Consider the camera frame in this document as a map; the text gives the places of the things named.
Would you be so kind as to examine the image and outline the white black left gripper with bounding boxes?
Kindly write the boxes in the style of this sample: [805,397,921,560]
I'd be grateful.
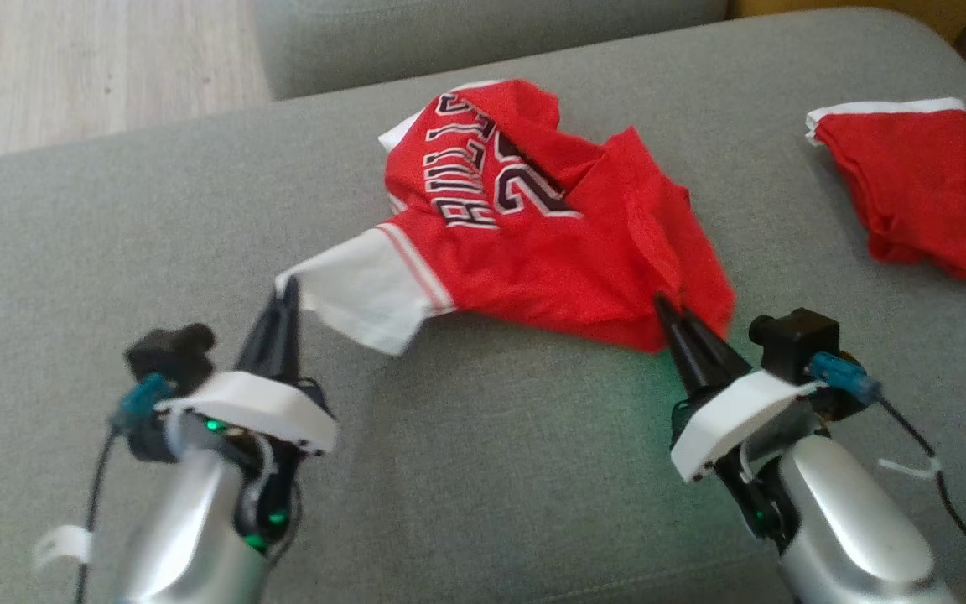
[156,278,340,457]

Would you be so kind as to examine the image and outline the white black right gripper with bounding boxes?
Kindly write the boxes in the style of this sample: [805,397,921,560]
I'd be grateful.
[654,291,820,486]

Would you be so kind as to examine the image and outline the red jersey with white sleeves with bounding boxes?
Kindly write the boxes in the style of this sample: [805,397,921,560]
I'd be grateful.
[275,78,738,358]

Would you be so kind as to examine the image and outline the red shorts with white trim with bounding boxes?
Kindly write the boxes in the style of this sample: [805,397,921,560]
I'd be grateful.
[804,97,966,281]

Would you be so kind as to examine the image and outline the large grey fabric sofa ottoman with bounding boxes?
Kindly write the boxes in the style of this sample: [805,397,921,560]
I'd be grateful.
[0,8,966,604]

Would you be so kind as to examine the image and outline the grey fabric sofa seat cushion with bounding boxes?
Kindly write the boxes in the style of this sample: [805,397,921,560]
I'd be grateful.
[252,0,732,102]

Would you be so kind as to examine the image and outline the large yellow sofa back cushion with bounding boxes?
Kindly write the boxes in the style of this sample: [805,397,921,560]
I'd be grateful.
[729,0,966,44]

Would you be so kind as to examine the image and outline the blue right camera cable connector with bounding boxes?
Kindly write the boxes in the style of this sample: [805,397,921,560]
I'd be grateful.
[809,351,884,405]

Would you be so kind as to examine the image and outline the blue camera cable connector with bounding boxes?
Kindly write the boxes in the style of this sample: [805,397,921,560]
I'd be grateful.
[809,351,884,405]
[111,372,175,439]

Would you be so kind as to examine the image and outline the blue left camera cable connector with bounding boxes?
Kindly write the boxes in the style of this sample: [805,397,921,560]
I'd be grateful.
[111,372,175,439]

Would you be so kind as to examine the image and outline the white tie on right cable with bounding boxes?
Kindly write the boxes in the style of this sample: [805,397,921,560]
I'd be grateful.
[876,456,943,481]

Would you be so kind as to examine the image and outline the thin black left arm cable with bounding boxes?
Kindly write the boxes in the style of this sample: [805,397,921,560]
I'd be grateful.
[72,426,121,604]

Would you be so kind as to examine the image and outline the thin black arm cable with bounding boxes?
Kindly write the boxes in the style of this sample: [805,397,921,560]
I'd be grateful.
[875,394,966,581]
[72,426,121,604]

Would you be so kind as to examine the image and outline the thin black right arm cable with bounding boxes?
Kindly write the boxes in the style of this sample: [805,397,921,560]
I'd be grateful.
[875,394,966,581]

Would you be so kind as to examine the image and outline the white label on left cable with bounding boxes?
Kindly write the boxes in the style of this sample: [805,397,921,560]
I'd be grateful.
[32,523,93,569]

